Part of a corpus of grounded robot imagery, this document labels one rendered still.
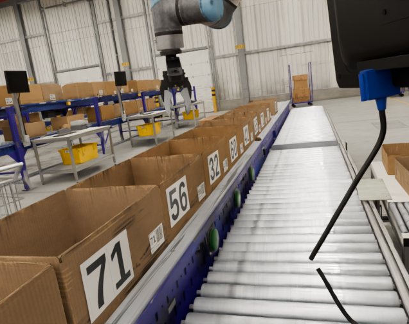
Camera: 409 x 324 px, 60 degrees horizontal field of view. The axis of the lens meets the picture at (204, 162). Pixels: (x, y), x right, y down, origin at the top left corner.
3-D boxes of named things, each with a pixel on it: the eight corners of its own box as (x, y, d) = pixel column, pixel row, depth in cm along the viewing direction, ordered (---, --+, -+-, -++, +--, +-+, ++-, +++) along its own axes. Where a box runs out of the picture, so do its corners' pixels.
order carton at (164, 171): (168, 245, 95) (159, 184, 92) (75, 245, 104) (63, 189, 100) (208, 197, 132) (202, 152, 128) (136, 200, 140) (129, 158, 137)
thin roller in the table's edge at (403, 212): (418, 231, 112) (402, 202, 138) (411, 231, 113) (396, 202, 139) (418, 237, 113) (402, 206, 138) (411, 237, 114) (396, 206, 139)
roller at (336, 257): (390, 274, 101) (390, 258, 100) (213, 269, 116) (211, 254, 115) (386, 265, 105) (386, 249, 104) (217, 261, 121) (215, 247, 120)
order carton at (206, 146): (208, 198, 131) (202, 153, 128) (136, 200, 140) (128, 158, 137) (230, 170, 168) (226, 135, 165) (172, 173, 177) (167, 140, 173)
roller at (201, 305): (416, 338, 76) (416, 317, 75) (188, 321, 92) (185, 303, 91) (409, 323, 81) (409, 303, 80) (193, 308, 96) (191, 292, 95)
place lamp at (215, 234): (215, 255, 109) (213, 234, 108) (211, 255, 109) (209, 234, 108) (221, 245, 116) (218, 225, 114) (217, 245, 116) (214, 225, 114)
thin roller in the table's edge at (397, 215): (409, 231, 113) (394, 202, 139) (402, 231, 114) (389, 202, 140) (409, 237, 114) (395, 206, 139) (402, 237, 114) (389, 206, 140)
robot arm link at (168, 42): (183, 33, 110) (152, 36, 109) (185, 49, 112) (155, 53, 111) (181, 35, 119) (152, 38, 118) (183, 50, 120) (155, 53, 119)
